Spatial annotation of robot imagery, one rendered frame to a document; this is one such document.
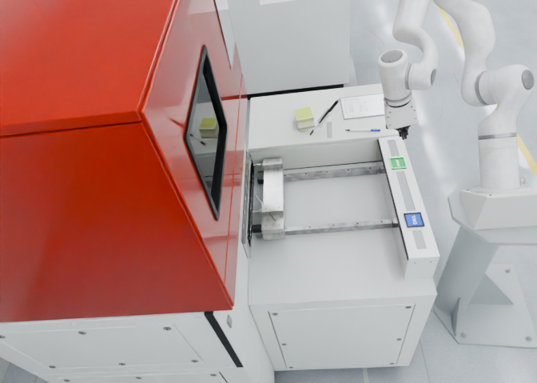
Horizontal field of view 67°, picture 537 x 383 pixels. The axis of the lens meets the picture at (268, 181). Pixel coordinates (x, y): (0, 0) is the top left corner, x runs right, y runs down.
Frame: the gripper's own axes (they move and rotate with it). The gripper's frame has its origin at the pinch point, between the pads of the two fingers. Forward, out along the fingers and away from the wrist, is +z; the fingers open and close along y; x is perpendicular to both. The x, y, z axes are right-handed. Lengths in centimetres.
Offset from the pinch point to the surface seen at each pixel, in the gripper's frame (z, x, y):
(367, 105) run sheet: 13.1, 34.3, -9.3
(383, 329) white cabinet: 53, -46, -22
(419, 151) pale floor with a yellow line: 118, 97, 20
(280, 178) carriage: 14, 5, -49
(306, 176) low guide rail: 19.2, 8.0, -39.6
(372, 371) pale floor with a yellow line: 107, -45, -35
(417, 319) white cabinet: 48, -46, -9
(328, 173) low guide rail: 20.7, 8.0, -30.8
